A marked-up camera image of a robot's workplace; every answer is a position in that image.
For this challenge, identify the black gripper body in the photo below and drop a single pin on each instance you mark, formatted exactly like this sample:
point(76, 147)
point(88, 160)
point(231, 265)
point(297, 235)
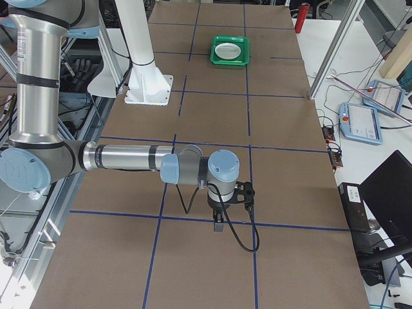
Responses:
point(215, 205)

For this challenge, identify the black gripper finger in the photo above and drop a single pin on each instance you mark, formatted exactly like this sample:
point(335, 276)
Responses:
point(218, 227)

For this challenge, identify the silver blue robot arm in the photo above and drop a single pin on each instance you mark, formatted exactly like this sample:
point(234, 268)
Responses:
point(37, 156)

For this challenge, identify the orange black terminal strip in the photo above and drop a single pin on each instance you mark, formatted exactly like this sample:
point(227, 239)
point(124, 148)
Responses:
point(333, 148)

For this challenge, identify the black computer box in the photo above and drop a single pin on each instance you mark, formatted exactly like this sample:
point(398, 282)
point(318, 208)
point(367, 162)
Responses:
point(354, 209)

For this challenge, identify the white round plate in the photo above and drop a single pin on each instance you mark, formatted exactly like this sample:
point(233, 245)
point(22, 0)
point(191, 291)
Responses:
point(227, 51)

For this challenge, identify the green plastic tray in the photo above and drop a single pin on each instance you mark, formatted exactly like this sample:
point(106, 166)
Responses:
point(242, 42)

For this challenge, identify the near blue teach pendant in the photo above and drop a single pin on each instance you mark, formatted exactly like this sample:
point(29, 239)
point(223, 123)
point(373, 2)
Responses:
point(361, 123)

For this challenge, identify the blue teach pendant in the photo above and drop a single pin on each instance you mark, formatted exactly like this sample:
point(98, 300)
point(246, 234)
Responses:
point(361, 123)
point(389, 96)

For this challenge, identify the black monitor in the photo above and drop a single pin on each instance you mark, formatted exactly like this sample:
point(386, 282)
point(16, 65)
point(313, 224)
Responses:
point(387, 193)

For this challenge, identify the pink metal rod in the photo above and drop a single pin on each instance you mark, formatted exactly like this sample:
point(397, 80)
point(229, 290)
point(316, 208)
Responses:
point(371, 102)

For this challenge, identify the far blue teach pendant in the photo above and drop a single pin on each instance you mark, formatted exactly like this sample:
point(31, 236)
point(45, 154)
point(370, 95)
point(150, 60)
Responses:
point(389, 96)

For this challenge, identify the red cylinder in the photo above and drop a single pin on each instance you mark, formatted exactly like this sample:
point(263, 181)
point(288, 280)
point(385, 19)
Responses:
point(301, 17)

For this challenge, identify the wooden beam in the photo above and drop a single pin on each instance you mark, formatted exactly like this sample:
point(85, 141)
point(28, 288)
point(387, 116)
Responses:
point(399, 58)

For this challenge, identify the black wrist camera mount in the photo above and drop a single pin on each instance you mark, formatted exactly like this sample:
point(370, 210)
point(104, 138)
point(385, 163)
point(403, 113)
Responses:
point(244, 193)

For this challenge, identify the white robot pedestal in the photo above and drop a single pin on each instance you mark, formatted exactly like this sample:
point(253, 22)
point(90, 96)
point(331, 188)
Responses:
point(147, 84)

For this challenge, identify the aluminium frame post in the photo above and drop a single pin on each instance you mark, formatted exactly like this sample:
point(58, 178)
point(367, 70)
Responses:
point(338, 39)

